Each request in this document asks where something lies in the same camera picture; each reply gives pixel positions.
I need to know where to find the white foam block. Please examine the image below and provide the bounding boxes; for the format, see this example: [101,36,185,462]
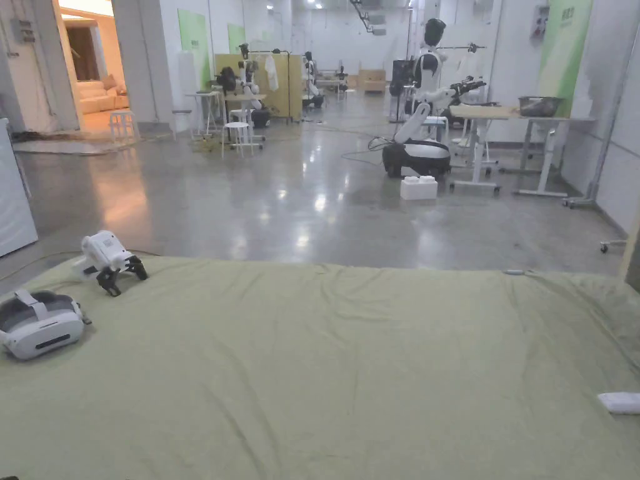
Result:
[399,175,439,201]

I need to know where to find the bed with pale green sheet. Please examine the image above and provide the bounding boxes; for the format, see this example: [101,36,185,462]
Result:
[0,255,640,480]

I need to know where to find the white round stool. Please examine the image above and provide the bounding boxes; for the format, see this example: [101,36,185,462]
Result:
[221,122,251,159]

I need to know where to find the white black wheeled humanoid robot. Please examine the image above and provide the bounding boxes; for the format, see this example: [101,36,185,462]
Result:
[382,18,488,179]

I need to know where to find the yellow wooden cabinet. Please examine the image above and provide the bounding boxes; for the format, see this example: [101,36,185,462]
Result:
[214,52,304,122]

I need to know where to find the wooden crate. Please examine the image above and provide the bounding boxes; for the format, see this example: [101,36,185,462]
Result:
[358,69,387,94]

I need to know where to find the white humanoid robot at desk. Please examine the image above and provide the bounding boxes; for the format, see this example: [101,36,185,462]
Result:
[214,44,272,129]

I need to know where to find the white folding table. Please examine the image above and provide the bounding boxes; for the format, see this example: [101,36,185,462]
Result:
[184,91,223,141]

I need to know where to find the spare hand-held gripper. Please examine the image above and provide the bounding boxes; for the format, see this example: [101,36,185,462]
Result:
[71,229,149,298]

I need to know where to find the white square stool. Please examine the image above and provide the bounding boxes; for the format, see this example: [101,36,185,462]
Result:
[108,111,141,146]

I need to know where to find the height-adjustable table with metal bowl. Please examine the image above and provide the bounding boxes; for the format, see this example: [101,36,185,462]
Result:
[448,95,598,198]

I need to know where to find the cream sofa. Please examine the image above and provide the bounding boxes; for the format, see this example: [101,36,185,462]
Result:
[76,74,130,116]

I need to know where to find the small white flat device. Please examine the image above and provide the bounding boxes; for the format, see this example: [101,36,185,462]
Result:
[597,392,640,416]

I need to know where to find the white headset with strap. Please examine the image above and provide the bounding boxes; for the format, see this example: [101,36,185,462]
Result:
[0,289,93,361]

